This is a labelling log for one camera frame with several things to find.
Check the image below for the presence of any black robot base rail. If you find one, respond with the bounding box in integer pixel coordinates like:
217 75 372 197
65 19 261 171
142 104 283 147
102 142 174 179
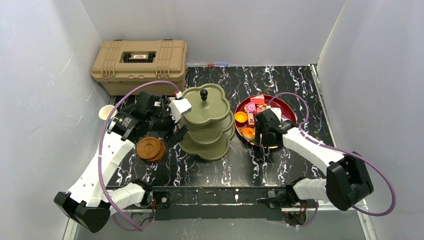
120 185 309 222

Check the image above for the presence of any blue mug cream interior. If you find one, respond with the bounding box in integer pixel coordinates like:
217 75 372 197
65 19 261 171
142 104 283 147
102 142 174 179
98 104 118 121

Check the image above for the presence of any red layered cake slice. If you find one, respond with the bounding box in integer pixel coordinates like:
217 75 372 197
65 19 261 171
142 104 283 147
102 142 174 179
249 94 265 105

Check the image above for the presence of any red blue pen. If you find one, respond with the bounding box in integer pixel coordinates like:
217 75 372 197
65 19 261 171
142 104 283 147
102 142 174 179
207 62 229 67

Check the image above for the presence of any brown wooden coaster stack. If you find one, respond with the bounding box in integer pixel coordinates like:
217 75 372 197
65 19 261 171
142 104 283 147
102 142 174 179
135 136 166 163

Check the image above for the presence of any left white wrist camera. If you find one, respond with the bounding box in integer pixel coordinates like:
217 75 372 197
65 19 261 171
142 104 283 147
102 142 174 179
168 91 192 123

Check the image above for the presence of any pink swirl roll cake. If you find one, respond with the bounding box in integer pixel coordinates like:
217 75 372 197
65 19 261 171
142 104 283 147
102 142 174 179
244 102 257 114

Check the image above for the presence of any tan plastic toolbox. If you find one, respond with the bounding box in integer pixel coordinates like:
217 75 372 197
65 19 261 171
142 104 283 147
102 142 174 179
91 39 188 96

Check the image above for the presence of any pink strawberry cake square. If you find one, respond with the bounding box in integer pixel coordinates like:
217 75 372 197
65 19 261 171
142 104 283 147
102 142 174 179
247 112 256 128

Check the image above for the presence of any dark red round tray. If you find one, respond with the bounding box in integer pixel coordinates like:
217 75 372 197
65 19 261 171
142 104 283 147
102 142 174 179
234 94 297 149

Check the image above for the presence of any green three-tier dessert stand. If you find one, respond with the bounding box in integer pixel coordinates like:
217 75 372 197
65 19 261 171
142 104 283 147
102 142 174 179
178 83 236 162

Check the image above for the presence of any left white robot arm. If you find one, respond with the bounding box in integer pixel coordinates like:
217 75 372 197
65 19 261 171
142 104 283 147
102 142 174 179
54 91 191 233

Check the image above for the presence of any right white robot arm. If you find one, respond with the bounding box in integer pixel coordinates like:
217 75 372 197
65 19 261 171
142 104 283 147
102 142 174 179
255 109 374 211

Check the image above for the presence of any orange tart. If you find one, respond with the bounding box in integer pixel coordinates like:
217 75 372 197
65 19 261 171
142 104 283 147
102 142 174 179
234 111 248 124

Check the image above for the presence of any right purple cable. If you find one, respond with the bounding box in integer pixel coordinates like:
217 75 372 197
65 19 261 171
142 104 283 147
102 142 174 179
266 92 397 218

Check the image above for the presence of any orange glazed donut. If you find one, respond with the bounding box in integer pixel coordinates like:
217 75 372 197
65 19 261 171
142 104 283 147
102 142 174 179
241 127 256 141

